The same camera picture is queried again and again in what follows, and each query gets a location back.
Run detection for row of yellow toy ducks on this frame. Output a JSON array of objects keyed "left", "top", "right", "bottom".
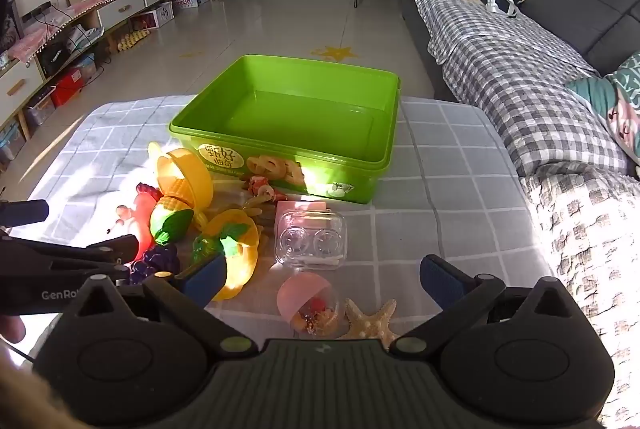
[{"left": 114, "top": 29, "right": 152, "bottom": 51}]

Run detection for small red figurine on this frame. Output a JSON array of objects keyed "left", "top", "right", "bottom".
[{"left": 240, "top": 174, "right": 291, "bottom": 205}]

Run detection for black electronic box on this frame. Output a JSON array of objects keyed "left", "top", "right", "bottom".
[{"left": 37, "top": 36, "right": 73, "bottom": 77}]

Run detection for small pink box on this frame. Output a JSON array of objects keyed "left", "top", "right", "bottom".
[{"left": 274, "top": 202, "right": 328, "bottom": 230}]

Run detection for yellow toy bowl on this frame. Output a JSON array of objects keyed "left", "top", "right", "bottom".
[{"left": 147, "top": 143, "right": 215, "bottom": 215}]

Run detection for yellow star floor sticker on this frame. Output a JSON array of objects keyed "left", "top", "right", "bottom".
[{"left": 310, "top": 45, "right": 358, "bottom": 63}]

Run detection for grey sofa with checked cover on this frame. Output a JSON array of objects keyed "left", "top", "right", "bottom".
[{"left": 402, "top": 0, "right": 633, "bottom": 180}]

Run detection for pink clear capsule ball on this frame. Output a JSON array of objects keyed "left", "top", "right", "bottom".
[{"left": 276, "top": 272, "right": 346, "bottom": 337}]

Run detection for person's left hand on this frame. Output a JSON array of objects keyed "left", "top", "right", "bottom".
[{"left": 0, "top": 316, "right": 26, "bottom": 345}]

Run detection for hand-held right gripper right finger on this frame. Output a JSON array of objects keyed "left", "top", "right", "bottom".
[{"left": 387, "top": 254, "right": 581, "bottom": 357}]

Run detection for thin black cable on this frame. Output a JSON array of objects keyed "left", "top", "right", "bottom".
[{"left": 0, "top": 339, "right": 36, "bottom": 365}]

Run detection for white wooden tv cabinet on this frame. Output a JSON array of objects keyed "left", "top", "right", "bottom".
[{"left": 0, "top": 0, "right": 180, "bottom": 175}]

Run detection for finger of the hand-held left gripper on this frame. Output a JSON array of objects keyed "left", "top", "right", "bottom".
[
  {"left": 0, "top": 200, "right": 50, "bottom": 228},
  {"left": 0, "top": 234, "right": 140, "bottom": 273}
]

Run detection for yellow toy corn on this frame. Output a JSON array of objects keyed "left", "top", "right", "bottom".
[{"left": 150, "top": 189, "right": 208, "bottom": 246}]

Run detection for dark framed picture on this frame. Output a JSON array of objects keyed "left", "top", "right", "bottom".
[{"left": 0, "top": 0, "right": 25, "bottom": 55}]

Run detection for green patterned cushion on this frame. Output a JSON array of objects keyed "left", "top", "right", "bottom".
[{"left": 565, "top": 52, "right": 640, "bottom": 180}]

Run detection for green plastic box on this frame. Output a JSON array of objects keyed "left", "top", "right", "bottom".
[{"left": 168, "top": 54, "right": 402, "bottom": 206}]

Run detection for person's left forearm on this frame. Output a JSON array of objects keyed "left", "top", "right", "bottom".
[{"left": 0, "top": 351, "right": 78, "bottom": 429}]

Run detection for white cardboard toy box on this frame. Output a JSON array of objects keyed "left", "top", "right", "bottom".
[{"left": 131, "top": 2, "right": 175, "bottom": 30}]

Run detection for clear contact lens case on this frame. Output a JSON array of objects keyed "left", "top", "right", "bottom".
[{"left": 274, "top": 209, "right": 347, "bottom": 271}]

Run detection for beige starfish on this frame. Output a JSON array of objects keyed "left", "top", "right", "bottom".
[{"left": 336, "top": 298, "right": 401, "bottom": 350}]

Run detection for purple toy grapes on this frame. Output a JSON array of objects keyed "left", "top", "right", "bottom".
[{"left": 127, "top": 243, "right": 181, "bottom": 285}]

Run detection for red storage box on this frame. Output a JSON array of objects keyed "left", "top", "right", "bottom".
[{"left": 50, "top": 66, "right": 96, "bottom": 107}]

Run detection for pink lace cloth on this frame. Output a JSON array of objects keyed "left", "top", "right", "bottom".
[{"left": 7, "top": 0, "right": 118, "bottom": 60}]

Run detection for orange toy pumpkin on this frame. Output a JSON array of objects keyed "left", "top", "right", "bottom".
[{"left": 192, "top": 212, "right": 261, "bottom": 301}]

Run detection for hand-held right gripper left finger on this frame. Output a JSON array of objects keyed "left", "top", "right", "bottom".
[{"left": 65, "top": 253, "right": 261, "bottom": 358}]

